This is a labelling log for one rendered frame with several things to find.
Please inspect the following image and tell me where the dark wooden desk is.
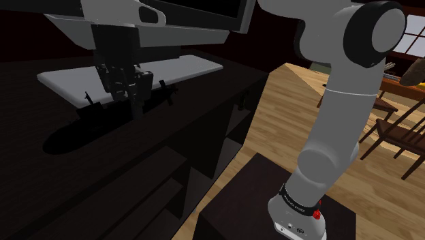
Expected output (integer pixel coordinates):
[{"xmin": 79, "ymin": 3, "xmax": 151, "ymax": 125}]
[{"xmin": 0, "ymin": 48, "xmax": 270, "ymax": 240}]

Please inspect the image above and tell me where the dark wooden chair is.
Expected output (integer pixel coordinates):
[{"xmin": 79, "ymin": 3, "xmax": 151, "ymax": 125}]
[
  {"xmin": 360, "ymin": 99, "xmax": 425, "ymax": 181},
  {"xmin": 316, "ymin": 89, "xmax": 400, "ymax": 145}
]

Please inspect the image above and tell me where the window with dark frame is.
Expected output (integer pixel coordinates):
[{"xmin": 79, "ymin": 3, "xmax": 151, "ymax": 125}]
[{"xmin": 391, "ymin": 14, "xmax": 425, "ymax": 59}]

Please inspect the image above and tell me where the grey keyboard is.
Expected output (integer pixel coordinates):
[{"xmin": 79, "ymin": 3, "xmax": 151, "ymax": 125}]
[{"xmin": 36, "ymin": 54, "xmax": 224, "ymax": 110}]

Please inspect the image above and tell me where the dark robot stand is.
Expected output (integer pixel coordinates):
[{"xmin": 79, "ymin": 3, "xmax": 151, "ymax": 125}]
[{"xmin": 192, "ymin": 152, "xmax": 358, "ymax": 240}]

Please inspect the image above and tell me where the orange wooden table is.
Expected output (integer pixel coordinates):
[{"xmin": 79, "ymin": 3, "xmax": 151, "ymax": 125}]
[{"xmin": 378, "ymin": 57, "xmax": 425, "ymax": 102}]

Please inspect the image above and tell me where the small black spiky object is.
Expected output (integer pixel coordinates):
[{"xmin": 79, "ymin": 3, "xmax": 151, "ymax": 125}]
[
  {"xmin": 158, "ymin": 79, "xmax": 178, "ymax": 107},
  {"xmin": 84, "ymin": 91, "xmax": 104, "ymax": 111}
]

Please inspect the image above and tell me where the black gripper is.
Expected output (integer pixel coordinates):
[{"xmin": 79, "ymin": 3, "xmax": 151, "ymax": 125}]
[{"xmin": 91, "ymin": 24, "xmax": 155, "ymax": 121}]

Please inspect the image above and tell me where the grey framed computer monitor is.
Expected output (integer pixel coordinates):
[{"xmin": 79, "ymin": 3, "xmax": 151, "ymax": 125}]
[{"xmin": 44, "ymin": 0, "xmax": 257, "ymax": 51}]

